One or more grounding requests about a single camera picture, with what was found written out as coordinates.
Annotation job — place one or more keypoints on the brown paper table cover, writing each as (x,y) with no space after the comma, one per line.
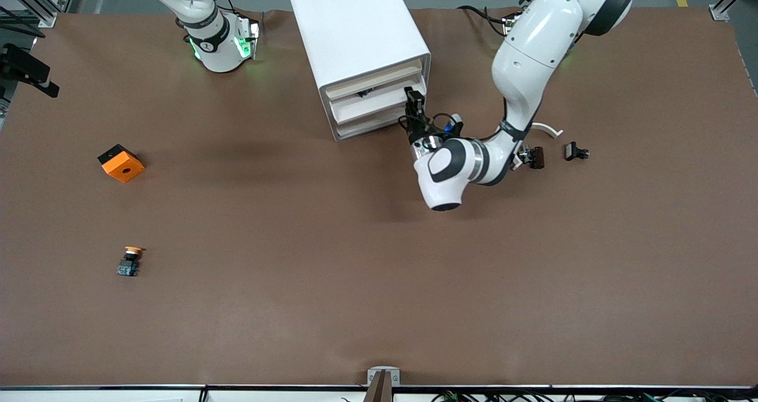
(379,272)

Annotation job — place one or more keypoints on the white drawer cabinet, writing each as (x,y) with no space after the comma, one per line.
(349,29)

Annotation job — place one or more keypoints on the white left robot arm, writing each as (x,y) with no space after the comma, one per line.
(533,35)

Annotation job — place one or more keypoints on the white curved plastic part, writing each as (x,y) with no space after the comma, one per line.
(551,129)

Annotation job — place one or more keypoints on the orange box with hole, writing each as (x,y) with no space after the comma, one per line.
(121,166)

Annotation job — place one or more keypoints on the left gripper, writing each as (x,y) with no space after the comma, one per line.
(418,132)

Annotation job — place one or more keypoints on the cream cabinet drawer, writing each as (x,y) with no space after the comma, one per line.
(373,77)
(373,128)
(379,109)

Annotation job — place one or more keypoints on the aluminium camera mount bar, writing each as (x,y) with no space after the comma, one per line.
(382,391)

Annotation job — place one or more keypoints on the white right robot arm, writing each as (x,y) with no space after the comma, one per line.
(216,52)

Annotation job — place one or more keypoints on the yellow push button switch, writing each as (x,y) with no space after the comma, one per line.
(129,263)

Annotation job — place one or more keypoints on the black and white table rail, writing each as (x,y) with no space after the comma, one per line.
(118,393)

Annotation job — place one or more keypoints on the small black plastic clip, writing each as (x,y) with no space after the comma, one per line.
(573,151)

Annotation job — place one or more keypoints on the dark brown terminal block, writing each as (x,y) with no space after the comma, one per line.
(538,157)

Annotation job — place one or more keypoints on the grey metal bracket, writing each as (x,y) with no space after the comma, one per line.
(371,377)

